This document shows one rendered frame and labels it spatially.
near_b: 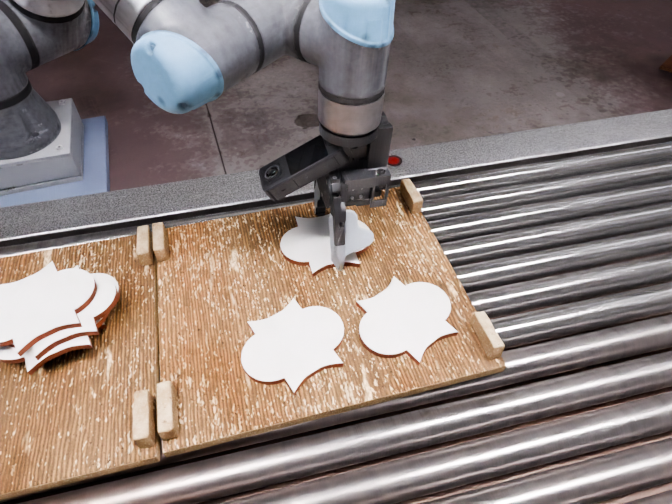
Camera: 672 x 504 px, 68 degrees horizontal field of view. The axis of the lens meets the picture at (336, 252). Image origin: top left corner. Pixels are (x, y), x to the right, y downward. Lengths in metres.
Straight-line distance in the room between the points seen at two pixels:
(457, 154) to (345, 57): 0.47
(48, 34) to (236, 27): 0.55
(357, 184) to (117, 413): 0.39
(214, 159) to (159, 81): 2.01
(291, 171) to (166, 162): 1.95
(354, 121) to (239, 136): 2.08
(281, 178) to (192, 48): 0.20
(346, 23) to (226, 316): 0.38
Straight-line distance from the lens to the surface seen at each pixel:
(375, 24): 0.53
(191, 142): 2.64
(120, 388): 0.66
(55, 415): 0.67
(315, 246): 0.72
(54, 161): 1.04
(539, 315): 0.73
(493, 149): 1.00
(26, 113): 1.04
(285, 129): 2.65
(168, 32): 0.50
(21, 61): 1.02
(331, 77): 0.55
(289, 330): 0.64
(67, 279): 0.71
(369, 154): 0.63
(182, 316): 0.69
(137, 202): 0.90
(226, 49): 0.51
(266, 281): 0.70
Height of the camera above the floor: 1.48
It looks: 48 degrees down
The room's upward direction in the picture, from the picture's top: straight up
